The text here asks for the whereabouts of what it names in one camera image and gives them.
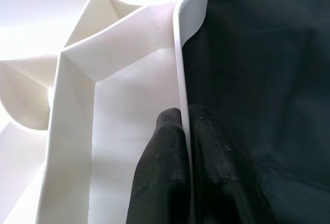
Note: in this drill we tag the white plastic children table top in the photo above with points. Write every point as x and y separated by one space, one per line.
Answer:
77 105

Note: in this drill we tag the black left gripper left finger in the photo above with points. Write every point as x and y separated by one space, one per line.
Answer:
157 170

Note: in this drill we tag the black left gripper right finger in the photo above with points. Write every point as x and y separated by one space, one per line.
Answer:
219 170

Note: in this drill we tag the black tablecloth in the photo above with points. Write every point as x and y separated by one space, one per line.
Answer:
257 54

